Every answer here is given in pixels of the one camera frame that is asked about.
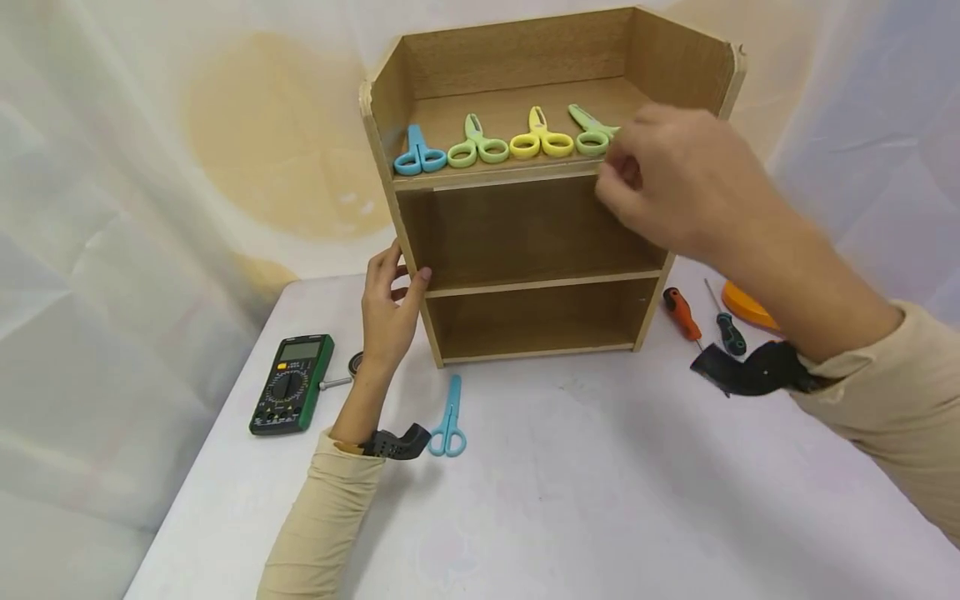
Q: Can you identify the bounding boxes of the person's left forearm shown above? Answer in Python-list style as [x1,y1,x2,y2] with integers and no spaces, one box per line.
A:
[256,354,388,600]

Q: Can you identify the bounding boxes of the person's right forearm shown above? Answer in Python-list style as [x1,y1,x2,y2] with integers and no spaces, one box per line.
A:
[705,196,960,548]

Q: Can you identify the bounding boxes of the wooden three-tier shelf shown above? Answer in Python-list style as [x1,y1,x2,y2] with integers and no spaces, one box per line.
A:
[358,7,748,369]

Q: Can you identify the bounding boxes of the orange handled screwdriver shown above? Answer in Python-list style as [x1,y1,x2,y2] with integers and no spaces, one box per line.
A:
[662,287,705,351]

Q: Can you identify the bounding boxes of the blue scissors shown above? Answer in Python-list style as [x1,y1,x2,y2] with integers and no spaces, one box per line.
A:
[427,375,468,458]
[392,125,449,177]

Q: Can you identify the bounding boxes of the green scissors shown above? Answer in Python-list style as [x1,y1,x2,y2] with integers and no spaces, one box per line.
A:
[447,113,511,169]
[567,103,623,158]

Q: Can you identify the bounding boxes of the green black handled screwdriver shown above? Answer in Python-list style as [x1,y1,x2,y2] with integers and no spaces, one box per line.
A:
[703,278,748,357]

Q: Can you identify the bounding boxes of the person's left hand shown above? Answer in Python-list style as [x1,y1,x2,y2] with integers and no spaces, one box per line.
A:
[360,239,434,381]

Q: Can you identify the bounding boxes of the black wrist band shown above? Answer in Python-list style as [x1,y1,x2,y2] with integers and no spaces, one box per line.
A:
[690,340,835,398]
[362,423,433,461]

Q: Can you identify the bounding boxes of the orange curved plastic object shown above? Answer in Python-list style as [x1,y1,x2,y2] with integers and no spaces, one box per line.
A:
[721,281,782,334]

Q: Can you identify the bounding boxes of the green digital multimeter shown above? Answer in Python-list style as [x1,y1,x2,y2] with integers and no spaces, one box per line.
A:
[248,334,336,437]

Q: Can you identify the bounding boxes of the person's right hand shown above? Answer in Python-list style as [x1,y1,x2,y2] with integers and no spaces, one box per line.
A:
[594,102,760,268]

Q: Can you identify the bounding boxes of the yellow scissors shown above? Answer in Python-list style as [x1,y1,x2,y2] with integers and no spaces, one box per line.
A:
[510,106,577,160]

